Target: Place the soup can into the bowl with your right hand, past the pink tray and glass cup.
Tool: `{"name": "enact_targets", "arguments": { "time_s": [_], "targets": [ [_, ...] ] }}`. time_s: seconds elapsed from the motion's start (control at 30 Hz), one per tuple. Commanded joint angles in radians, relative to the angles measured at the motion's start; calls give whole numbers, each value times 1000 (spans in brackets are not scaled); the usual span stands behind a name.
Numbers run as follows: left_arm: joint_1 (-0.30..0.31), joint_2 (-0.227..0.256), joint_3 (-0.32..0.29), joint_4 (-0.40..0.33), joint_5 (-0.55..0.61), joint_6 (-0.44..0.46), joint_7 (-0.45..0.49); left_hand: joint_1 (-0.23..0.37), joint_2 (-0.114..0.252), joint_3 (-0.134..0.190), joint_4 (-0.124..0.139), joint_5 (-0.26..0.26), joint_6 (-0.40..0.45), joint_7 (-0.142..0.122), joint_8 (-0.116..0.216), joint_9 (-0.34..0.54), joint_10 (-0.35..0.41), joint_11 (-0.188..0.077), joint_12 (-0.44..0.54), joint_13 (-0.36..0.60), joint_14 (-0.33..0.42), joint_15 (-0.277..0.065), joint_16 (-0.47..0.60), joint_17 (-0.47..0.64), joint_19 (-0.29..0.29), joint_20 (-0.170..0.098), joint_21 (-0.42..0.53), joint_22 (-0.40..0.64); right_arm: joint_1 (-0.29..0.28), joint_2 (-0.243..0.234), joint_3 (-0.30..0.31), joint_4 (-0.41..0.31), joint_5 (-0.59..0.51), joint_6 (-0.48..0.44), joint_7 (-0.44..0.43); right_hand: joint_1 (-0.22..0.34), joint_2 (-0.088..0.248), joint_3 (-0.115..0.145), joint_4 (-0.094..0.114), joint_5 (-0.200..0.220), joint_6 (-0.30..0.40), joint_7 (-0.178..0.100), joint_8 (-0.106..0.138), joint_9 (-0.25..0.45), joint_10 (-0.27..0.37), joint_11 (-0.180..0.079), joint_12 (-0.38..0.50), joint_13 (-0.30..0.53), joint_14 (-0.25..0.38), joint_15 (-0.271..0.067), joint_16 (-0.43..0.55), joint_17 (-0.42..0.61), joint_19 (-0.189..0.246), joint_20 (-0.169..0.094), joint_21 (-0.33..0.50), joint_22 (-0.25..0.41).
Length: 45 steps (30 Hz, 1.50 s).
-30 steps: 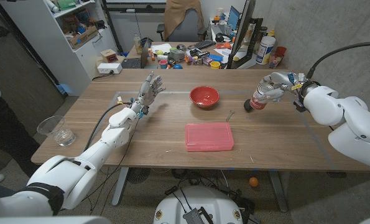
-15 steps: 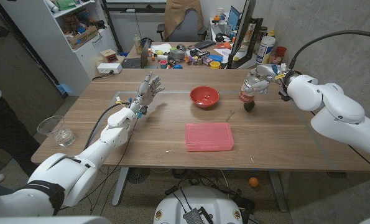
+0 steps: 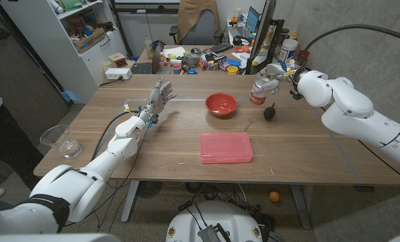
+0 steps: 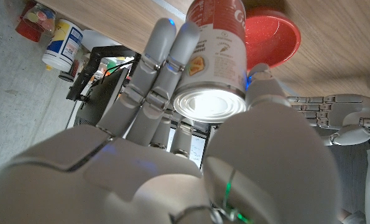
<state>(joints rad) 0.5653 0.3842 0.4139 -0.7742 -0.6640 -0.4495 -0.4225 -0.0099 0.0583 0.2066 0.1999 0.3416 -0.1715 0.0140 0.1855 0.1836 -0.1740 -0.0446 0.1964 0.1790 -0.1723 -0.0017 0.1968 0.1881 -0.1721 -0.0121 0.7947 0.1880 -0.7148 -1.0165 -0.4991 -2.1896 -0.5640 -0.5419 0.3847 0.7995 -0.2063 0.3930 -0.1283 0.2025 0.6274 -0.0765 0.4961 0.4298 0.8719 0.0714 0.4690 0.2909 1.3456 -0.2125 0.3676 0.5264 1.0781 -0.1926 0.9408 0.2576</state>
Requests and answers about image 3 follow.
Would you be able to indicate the blue tablet screen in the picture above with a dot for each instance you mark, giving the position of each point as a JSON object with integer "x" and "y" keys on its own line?
{"x": 252, "y": 18}

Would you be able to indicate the red cup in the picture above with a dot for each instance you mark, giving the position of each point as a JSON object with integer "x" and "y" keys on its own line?
{"x": 305, "y": 54}

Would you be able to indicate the white canister with blue label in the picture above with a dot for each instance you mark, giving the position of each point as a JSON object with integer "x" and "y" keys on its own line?
{"x": 287, "y": 50}

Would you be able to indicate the pink cup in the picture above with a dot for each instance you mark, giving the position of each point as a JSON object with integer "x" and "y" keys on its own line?
{"x": 176, "y": 69}

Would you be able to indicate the small wooden box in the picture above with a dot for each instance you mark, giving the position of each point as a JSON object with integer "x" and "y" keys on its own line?
{"x": 117, "y": 60}

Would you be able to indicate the clear glass cup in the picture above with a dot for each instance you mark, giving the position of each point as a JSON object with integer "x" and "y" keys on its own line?
{"x": 65, "y": 146}

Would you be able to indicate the yellow cup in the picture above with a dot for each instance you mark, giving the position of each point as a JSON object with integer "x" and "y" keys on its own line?
{"x": 232, "y": 70}

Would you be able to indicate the cardboard box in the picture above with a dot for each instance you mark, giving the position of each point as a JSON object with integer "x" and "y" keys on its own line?
{"x": 88, "y": 42}

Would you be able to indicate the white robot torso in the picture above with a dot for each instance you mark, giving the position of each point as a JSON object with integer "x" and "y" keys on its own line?
{"x": 51, "y": 238}

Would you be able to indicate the grey office chair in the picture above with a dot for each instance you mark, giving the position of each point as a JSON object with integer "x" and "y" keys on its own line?
{"x": 201, "y": 30}

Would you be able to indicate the white power strip box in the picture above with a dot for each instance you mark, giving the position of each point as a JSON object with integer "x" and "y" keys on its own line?
{"x": 118, "y": 73}

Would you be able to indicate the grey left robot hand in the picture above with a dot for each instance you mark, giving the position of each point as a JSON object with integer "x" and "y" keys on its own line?
{"x": 157, "y": 99}

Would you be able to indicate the black rubber air blower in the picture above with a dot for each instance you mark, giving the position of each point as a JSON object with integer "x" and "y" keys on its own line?
{"x": 269, "y": 113}

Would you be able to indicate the black laptop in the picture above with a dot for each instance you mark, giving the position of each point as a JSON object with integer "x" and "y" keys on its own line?
{"x": 142, "y": 68}

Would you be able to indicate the clear bottle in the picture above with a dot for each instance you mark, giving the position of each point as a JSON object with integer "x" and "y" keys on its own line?
{"x": 148, "y": 48}

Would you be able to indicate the white shelf unit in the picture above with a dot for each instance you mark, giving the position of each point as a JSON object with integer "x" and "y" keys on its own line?
{"x": 62, "y": 64}

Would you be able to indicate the black headphones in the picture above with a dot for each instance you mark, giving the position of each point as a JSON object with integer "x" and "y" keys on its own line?
{"x": 240, "y": 41}

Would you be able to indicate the pink plastic tray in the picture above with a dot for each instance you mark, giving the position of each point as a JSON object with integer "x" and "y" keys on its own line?
{"x": 226, "y": 148}

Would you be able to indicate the black round grille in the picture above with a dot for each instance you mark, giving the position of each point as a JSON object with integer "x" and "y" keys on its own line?
{"x": 149, "y": 189}

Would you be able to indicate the orange ball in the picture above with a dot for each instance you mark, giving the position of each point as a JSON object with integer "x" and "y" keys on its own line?
{"x": 274, "y": 196}

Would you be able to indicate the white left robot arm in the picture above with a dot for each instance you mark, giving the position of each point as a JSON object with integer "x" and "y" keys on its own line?
{"x": 122, "y": 146}

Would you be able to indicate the grey metal table leg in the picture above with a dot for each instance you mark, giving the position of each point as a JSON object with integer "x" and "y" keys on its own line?
{"x": 129, "y": 201}
{"x": 300, "y": 208}

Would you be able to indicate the black computer monitor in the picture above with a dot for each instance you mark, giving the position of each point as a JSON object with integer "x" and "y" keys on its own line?
{"x": 263, "y": 30}

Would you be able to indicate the grey tape roll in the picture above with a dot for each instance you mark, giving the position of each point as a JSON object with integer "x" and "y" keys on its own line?
{"x": 191, "y": 59}

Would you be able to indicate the red and white soup can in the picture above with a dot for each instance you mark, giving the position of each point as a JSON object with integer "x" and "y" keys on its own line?
{"x": 257, "y": 98}

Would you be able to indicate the wooden desk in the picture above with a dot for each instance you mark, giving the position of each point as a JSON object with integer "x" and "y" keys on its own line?
{"x": 140, "y": 60}

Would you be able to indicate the brown chair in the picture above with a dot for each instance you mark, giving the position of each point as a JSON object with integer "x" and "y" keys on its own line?
{"x": 191, "y": 13}

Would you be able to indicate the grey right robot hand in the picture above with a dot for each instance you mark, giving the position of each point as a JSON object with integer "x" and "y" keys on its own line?
{"x": 273, "y": 85}

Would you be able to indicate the person in black trousers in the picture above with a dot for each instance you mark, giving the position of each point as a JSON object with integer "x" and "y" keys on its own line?
{"x": 4, "y": 151}

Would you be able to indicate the red bowl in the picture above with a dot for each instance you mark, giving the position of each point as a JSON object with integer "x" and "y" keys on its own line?
{"x": 220, "y": 104}

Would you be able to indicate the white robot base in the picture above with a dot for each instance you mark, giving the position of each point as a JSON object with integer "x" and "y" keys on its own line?
{"x": 220, "y": 218}

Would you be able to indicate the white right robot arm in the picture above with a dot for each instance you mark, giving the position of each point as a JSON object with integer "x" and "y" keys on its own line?
{"x": 347, "y": 101}

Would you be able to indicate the black keyboard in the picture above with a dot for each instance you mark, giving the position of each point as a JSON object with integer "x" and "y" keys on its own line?
{"x": 220, "y": 48}

